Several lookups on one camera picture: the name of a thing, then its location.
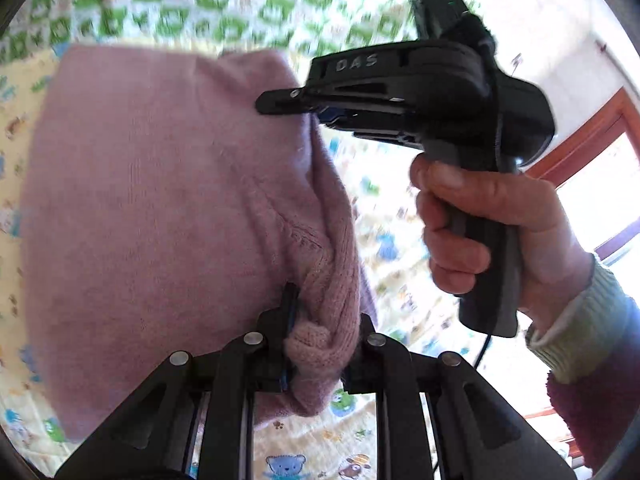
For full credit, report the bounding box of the yellow cartoon bear bedsheet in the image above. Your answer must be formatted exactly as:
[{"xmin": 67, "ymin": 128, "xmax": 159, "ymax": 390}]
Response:
[{"xmin": 0, "ymin": 45, "xmax": 506, "ymax": 480}]

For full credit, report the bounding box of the red wooden window frame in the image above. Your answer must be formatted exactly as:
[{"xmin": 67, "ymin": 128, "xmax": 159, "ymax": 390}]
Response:
[{"xmin": 520, "ymin": 87, "xmax": 640, "ymax": 267}]

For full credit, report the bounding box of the green checkered quilt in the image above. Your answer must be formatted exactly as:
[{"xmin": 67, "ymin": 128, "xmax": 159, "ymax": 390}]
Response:
[{"xmin": 0, "ymin": 0, "xmax": 483, "ymax": 71}]

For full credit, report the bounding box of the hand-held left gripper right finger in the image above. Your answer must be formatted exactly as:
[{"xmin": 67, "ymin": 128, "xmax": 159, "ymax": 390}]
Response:
[{"xmin": 344, "ymin": 313, "xmax": 577, "ymax": 480}]

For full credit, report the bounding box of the person's right forearm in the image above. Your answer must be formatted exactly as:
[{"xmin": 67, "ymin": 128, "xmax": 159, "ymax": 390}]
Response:
[{"xmin": 525, "ymin": 252, "xmax": 640, "ymax": 480}]

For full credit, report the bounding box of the purple knit sweater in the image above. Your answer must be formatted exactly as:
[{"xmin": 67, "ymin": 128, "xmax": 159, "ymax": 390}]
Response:
[{"xmin": 20, "ymin": 42, "xmax": 382, "ymax": 443}]

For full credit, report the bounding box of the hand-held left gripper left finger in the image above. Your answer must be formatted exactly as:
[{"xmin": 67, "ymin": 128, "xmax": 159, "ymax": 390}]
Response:
[{"xmin": 55, "ymin": 282, "xmax": 302, "ymax": 480}]

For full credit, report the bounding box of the person's right hand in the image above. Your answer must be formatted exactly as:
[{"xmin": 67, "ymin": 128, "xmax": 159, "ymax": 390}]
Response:
[{"xmin": 409, "ymin": 152, "xmax": 597, "ymax": 312}]

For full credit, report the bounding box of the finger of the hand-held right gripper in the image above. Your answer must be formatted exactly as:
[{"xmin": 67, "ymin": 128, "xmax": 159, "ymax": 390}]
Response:
[
  {"xmin": 316, "ymin": 106, "xmax": 418, "ymax": 145},
  {"xmin": 255, "ymin": 87, "xmax": 406, "ymax": 115}
]

